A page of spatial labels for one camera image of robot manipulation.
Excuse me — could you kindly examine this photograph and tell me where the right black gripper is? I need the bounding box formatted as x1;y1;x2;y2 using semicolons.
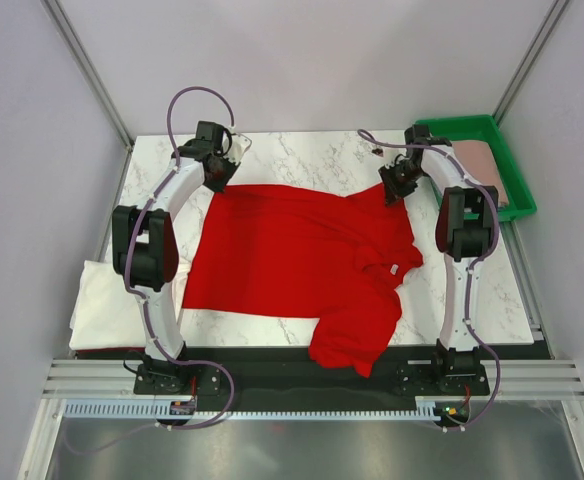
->
377;161;424;208

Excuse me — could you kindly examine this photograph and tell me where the red t shirt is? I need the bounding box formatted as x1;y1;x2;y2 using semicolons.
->
182;185;423;377

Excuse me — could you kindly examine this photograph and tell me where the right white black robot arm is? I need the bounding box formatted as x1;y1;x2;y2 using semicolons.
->
374;124;500;396

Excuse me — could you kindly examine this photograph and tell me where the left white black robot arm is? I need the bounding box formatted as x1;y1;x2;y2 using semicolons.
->
111;121;252;393

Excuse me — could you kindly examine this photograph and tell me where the pink t shirt in bin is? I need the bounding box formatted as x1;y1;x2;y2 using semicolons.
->
452;140;509;208

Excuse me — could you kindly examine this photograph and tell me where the green plastic bin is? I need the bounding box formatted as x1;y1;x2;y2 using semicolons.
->
416;115;537;222

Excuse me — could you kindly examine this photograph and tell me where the folded white t shirt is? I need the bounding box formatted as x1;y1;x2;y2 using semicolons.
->
69;258;191;358

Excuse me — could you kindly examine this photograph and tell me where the folded dark red shirt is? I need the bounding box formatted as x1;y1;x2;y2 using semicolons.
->
75;347;130;359

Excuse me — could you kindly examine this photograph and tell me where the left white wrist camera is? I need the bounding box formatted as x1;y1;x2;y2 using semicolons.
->
224;133;252;165

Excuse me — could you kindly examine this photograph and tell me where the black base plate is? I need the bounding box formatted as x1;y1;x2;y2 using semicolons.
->
74;344;553;411

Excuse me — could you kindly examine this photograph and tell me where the right aluminium corner post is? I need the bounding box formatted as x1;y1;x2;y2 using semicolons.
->
492;0;572;125

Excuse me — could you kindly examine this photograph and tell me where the aluminium corner post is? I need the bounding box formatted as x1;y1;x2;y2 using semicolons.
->
492;0;572;125
41;0;136;149

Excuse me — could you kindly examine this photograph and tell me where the aluminium front frame rail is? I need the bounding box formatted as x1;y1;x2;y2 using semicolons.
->
42;360;584;401

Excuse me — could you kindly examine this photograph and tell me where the white slotted cable duct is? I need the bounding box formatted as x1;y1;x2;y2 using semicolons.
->
63;399;467;421

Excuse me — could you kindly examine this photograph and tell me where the left aluminium corner post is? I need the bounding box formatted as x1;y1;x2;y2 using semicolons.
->
41;0;136;149

